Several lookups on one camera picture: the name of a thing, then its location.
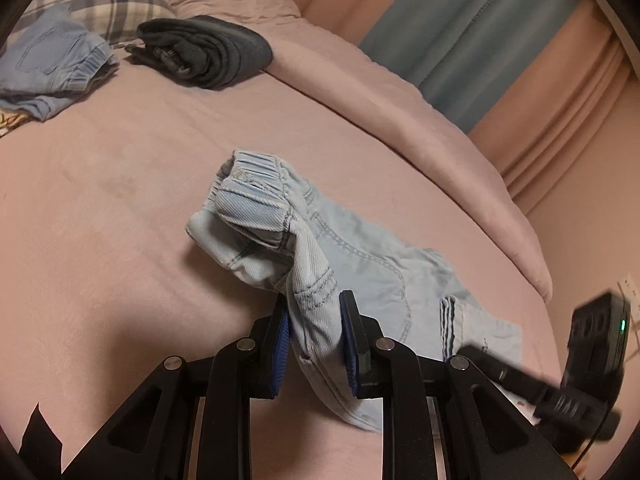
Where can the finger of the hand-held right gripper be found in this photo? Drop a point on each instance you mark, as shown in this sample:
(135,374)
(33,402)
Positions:
(505,375)

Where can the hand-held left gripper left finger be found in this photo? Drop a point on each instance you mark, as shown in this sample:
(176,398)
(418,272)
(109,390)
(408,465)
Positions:
(280,355)

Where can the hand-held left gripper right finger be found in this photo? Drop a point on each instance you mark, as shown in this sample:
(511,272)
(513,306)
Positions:
(350,345)

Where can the light blue denim shorts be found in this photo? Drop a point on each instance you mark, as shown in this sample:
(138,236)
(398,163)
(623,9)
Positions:
(370,260)

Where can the dark folded pants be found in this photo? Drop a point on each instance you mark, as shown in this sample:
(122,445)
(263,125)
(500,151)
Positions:
(215,55)

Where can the pink bed sheet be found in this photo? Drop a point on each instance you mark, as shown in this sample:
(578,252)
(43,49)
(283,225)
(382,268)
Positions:
(125,185)

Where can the pink duvet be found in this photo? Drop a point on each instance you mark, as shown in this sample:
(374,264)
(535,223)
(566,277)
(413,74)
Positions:
(400,110)

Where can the blue curtain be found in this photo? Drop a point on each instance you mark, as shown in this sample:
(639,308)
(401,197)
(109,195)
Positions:
(475,25)

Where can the folded light blue jeans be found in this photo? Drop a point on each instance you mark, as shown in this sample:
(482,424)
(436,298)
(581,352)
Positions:
(50,60)

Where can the large plaid pillow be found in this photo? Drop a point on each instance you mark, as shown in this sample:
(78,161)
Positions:
(110,0)

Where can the white wall outlet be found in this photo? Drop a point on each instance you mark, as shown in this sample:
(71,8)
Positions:
(631,295)

